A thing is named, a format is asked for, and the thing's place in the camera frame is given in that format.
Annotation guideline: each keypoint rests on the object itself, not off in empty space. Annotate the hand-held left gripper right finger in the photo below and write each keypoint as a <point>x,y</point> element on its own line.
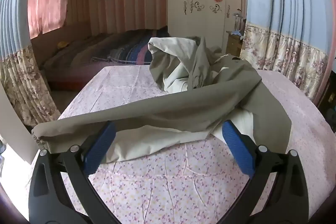
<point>237,148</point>

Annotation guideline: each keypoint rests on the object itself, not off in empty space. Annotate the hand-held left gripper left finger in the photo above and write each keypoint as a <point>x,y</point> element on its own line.
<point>99,148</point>

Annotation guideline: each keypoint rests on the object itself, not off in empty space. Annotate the grey and white large jacket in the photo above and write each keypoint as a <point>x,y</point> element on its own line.
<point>157,108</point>

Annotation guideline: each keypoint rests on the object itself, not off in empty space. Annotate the pink floral tablecloth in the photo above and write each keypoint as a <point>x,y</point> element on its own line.
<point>170,187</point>

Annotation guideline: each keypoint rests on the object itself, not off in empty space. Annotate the dark low bed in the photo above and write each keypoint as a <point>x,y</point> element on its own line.
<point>78,61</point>

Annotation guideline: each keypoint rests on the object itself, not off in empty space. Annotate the striped blue pink blanket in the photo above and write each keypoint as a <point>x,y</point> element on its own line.
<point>131,52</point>

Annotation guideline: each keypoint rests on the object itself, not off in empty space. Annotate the wooden nightstand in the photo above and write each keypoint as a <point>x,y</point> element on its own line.
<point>233,44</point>

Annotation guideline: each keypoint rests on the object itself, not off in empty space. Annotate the blue floral curtain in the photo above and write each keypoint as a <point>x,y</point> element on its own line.
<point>23,77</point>
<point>283,29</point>

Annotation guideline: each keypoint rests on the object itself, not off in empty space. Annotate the yellow object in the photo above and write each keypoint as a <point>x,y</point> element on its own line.
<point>63,44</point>

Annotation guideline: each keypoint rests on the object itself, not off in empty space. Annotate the small table lamp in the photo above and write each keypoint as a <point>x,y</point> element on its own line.
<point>237,18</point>

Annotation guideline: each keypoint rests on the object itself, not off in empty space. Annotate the white wardrobe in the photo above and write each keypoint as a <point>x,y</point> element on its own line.
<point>202,22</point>

